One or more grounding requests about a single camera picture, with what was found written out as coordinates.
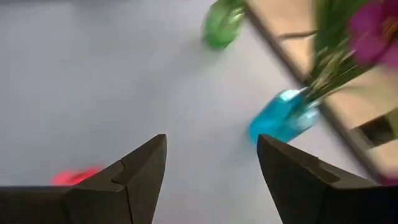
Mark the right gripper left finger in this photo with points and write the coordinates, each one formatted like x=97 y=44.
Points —
x=109 y=205

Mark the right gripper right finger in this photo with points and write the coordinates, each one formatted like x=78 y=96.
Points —
x=311 y=199

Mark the purple artificial flower bunch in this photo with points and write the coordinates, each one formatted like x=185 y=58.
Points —
x=332 y=62

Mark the blue glass vase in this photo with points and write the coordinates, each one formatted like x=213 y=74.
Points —
x=280 y=118

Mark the green glass vase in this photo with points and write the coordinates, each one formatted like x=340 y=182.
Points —
x=220 y=28

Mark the pink artificial flower bunch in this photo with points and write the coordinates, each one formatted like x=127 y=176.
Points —
x=71 y=177

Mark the black tower fan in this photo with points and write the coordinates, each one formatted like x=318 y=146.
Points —
x=376 y=132

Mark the black table frame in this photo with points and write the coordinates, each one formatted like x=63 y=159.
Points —
x=273 y=41

